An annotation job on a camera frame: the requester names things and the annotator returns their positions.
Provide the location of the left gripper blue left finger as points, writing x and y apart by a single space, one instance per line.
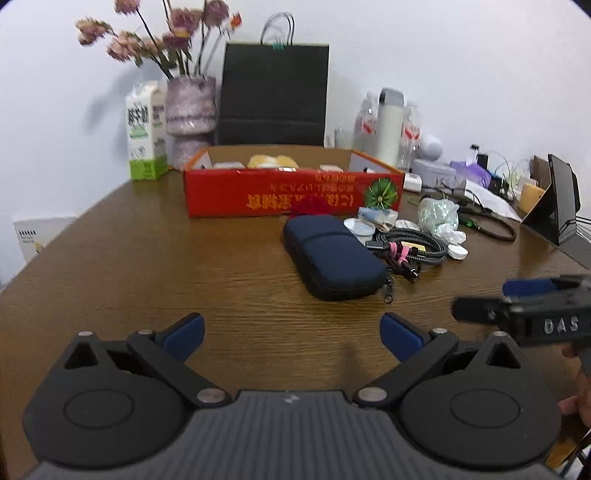
183 338

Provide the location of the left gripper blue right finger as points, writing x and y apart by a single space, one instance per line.
402 338

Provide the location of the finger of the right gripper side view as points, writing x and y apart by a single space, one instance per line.
527 287

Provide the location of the white earbud case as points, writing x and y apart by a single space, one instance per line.
457 252

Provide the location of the clear crinkled plastic bag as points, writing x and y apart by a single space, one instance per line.
440 218

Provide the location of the navy blue zip pouch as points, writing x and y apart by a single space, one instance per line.
333 264

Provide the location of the round white tin lid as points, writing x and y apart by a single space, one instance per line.
359 227

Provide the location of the blue white snack packet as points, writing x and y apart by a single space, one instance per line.
383 220

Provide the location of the yellow white plush hamster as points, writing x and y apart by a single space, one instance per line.
281 162

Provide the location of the right hand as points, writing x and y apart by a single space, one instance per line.
580 403

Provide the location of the black tablet on stand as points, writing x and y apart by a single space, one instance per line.
555 215

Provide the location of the purple plastic bag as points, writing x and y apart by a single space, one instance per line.
473 172

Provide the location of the lavender tissue box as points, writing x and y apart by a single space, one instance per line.
435 175

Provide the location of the white round speaker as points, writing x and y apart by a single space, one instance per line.
430 148

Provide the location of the red cardboard box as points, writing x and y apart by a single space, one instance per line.
217 182

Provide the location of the white box on floor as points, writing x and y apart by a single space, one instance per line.
35 234

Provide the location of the right clear water bottle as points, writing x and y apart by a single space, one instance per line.
410 135

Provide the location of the clear water bottle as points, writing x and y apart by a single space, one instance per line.
410 135
364 131

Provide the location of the white thermos bottle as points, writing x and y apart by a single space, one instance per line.
390 123

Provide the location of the clear drinking glass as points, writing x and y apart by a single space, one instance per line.
343 139

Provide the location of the left clear water bottle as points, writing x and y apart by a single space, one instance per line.
364 131

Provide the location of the white green milk carton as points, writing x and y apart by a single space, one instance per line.
146 131

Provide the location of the purple marbled vase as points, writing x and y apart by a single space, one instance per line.
190 113

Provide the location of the black paper shopping bag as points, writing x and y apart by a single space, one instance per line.
274 92

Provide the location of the dried pink flower bouquet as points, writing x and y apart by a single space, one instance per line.
184 49

